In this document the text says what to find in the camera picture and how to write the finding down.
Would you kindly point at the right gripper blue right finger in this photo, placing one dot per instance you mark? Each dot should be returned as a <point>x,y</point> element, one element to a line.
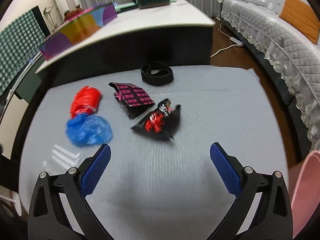
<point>226,166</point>

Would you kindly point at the colourful rectangular box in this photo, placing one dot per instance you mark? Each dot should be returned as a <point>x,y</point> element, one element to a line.
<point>77,29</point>

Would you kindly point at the television with checked cover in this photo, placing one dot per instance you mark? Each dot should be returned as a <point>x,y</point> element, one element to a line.
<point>20,42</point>

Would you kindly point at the red plastic wrapper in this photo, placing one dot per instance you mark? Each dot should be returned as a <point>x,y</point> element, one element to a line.
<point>86,101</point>

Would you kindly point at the pink plastic trash bin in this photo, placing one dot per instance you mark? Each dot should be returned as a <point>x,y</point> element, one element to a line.
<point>304,191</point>

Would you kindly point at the white marble coffee table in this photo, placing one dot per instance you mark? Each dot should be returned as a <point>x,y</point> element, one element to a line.
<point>178,34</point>

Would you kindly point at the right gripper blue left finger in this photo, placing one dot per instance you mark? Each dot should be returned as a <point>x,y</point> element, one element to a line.
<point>92,169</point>

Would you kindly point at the blue plastic shoe cover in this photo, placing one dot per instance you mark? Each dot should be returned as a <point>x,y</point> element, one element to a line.
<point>86,130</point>

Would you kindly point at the far orange cushion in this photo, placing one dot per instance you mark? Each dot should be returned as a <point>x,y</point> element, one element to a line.
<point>302,17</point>

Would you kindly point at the black red snack wrapper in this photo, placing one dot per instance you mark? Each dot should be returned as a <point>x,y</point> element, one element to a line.
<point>161,123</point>

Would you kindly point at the clear plastic film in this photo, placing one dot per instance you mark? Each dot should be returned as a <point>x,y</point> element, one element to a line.
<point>62,158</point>

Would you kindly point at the black pink patterned wrapper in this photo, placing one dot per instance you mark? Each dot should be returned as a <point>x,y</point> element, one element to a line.
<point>133,100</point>

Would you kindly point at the grey quilted sofa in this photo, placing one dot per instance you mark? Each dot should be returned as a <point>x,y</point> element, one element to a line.
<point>289,52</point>

